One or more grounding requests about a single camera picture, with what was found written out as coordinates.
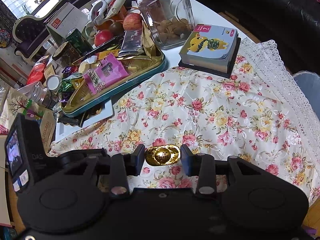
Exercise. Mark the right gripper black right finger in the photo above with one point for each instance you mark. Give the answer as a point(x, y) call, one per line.
point(202, 166)

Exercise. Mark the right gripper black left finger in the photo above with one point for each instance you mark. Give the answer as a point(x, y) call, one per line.
point(123, 165)

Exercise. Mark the gold ingot chocolate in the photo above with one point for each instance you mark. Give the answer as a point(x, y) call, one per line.
point(162, 155)

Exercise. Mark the gold tin tray with snacks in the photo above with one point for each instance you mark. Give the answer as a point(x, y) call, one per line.
point(74, 92)

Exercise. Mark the white tray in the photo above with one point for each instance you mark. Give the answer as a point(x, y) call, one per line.
point(95, 114)

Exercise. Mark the floral tablecloth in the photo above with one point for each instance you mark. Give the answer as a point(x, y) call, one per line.
point(258, 114)

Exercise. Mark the black chocolate bar wrapper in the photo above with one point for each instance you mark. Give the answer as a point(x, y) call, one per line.
point(73, 121)

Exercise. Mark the brown paper bag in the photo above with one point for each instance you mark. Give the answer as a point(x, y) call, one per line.
point(14, 102)

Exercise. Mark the pink snack packet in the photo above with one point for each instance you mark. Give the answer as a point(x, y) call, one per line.
point(109, 71)

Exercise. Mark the tiger desk calendar block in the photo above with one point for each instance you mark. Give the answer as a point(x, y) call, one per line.
point(211, 49)

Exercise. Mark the red apple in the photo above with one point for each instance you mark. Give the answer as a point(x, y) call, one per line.
point(132, 21)
point(102, 37)

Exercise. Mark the green drink can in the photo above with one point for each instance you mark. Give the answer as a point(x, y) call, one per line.
point(75, 38)

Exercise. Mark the white desk calendar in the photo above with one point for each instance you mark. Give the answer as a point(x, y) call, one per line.
point(64, 20)

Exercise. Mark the large glass jar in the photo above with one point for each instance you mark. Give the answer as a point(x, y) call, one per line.
point(170, 21)

